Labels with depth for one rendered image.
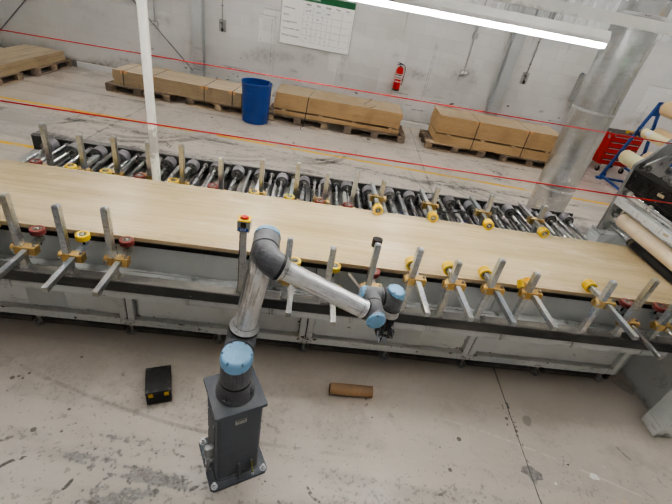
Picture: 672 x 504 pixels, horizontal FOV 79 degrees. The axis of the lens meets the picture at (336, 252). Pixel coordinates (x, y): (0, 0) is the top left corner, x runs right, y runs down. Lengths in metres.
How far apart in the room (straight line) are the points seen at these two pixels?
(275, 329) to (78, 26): 8.75
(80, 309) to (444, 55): 7.95
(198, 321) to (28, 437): 1.12
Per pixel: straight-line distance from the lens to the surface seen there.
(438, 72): 9.38
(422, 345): 3.27
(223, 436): 2.27
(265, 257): 1.64
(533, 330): 3.01
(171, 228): 2.80
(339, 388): 2.94
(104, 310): 3.33
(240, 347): 2.02
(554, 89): 10.14
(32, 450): 2.96
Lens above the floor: 2.36
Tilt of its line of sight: 33 degrees down
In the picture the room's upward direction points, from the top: 11 degrees clockwise
